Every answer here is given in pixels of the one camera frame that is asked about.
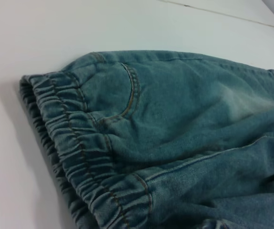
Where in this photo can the blue denim shorts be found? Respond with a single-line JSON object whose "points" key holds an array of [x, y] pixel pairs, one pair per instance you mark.
{"points": [[175, 143]]}

